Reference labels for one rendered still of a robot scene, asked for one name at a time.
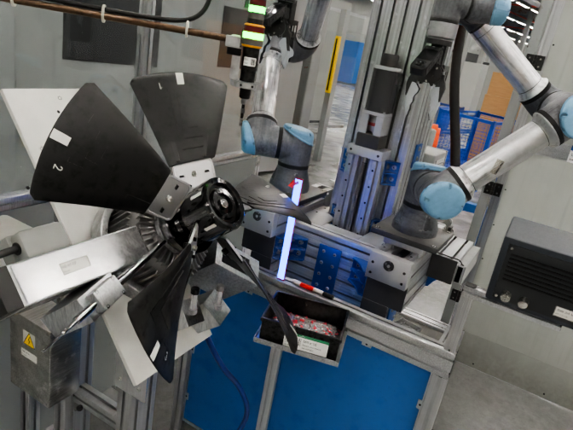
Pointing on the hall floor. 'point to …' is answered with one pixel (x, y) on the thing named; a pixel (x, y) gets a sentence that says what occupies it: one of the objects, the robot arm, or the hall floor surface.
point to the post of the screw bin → (269, 388)
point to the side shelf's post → (29, 412)
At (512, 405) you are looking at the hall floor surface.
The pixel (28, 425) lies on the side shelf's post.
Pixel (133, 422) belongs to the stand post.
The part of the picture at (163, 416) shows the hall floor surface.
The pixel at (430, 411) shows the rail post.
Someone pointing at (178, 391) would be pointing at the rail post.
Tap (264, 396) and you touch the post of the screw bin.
